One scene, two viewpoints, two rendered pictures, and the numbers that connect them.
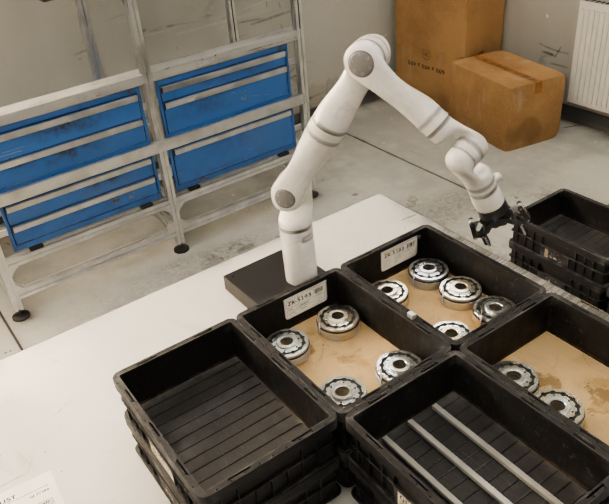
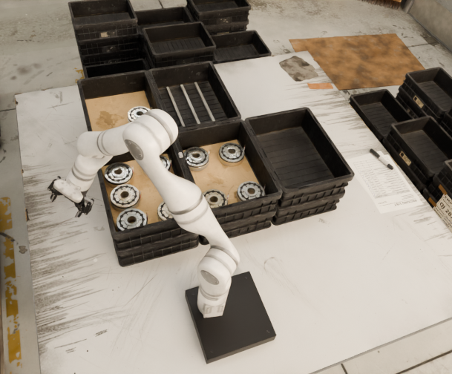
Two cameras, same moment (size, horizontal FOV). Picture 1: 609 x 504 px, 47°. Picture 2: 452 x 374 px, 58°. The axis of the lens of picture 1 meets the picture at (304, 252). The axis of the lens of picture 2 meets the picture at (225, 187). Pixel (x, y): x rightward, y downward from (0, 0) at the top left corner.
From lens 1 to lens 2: 2.18 m
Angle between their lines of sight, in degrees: 95
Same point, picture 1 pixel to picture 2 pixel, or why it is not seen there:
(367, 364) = (208, 174)
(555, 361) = not seen: hidden behind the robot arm
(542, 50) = not seen: outside the picture
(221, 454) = (295, 152)
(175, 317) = (318, 317)
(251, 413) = (277, 167)
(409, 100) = not seen: hidden behind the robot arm
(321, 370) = (234, 179)
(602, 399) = (112, 120)
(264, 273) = (240, 322)
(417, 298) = (151, 210)
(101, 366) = (368, 282)
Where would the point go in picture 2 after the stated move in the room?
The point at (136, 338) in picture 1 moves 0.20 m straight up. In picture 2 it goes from (346, 303) to (367, 278)
